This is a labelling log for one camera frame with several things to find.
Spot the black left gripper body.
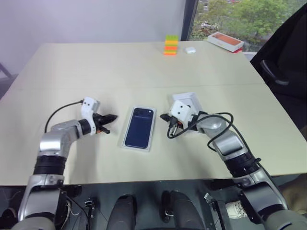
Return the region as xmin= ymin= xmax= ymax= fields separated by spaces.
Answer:
xmin=92 ymin=113 xmax=101 ymax=134

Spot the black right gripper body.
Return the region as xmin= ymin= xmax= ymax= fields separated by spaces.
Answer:
xmin=168 ymin=115 xmax=186 ymax=129

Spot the dark blue smartphone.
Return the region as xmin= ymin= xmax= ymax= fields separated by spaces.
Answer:
xmin=124 ymin=107 xmax=154 ymax=148

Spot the small white square box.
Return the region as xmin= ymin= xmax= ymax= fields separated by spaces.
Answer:
xmin=170 ymin=92 xmax=204 ymax=115

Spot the white moulded phone tray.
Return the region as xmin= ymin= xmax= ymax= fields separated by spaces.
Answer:
xmin=117 ymin=105 xmax=158 ymax=153

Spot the orange and white box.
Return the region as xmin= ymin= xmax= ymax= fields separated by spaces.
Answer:
xmin=207 ymin=31 xmax=245 ymax=52

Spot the dark rounded shape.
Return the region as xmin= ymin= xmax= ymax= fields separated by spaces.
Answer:
xmin=112 ymin=194 xmax=137 ymax=230
xmin=161 ymin=190 xmax=204 ymax=230

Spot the white sneaker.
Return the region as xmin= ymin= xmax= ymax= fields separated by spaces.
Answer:
xmin=226 ymin=201 xmax=248 ymax=219

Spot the black office chair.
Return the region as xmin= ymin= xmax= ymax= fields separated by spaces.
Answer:
xmin=249 ymin=4 xmax=307 ymax=142

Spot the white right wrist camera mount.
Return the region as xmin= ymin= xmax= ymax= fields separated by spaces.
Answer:
xmin=167 ymin=100 xmax=194 ymax=127

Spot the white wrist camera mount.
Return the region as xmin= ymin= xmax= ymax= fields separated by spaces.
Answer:
xmin=80 ymin=96 xmax=101 ymax=136
xmin=167 ymin=100 xmax=194 ymax=127

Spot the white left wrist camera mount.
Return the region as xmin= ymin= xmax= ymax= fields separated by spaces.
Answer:
xmin=80 ymin=96 xmax=101 ymax=136

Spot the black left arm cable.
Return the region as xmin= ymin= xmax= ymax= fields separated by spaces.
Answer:
xmin=44 ymin=100 xmax=83 ymax=133

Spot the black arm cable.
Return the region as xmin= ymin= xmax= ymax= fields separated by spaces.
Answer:
xmin=167 ymin=112 xmax=262 ymax=166
xmin=44 ymin=100 xmax=83 ymax=133

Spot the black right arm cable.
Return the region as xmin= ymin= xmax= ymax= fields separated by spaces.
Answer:
xmin=167 ymin=112 xmax=262 ymax=166

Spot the dark window frame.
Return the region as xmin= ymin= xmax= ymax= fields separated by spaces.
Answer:
xmin=179 ymin=0 xmax=199 ymax=41

